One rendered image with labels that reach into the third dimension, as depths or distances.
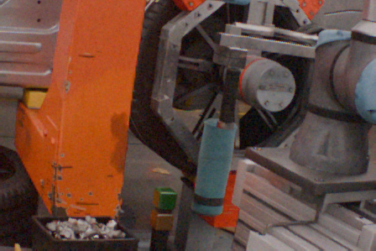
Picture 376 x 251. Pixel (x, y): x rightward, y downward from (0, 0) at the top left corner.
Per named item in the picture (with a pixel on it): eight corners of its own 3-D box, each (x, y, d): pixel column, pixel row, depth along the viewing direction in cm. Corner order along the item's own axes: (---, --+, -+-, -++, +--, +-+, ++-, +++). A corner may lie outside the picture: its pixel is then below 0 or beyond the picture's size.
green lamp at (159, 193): (169, 204, 143) (171, 186, 142) (175, 210, 139) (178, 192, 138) (151, 203, 141) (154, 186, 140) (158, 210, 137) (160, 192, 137)
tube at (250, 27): (253, 34, 190) (258, 0, 188) (287, 44, 173) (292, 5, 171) (197, 27, 183) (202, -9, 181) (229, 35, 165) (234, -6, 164)
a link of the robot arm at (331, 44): (353, 105, 117) (362, 33, 115) (384, 119, 104) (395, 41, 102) (297, 96, 114) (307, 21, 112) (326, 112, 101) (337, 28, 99)
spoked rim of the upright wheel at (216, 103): (224, 162, 231) (294, 37, 232) (256, 182, 210) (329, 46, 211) (102, 94, 209) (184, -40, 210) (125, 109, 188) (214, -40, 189)
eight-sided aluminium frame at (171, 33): (300, 165, 214) (323, 2, 205) (310, 171, 208) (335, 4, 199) (141, 162, 191) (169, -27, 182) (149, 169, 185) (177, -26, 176)
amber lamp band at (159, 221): (165, 224, 143) (168, 208, 143) (172, 231, 140) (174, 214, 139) (148, 224, 142) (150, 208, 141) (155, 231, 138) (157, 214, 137)
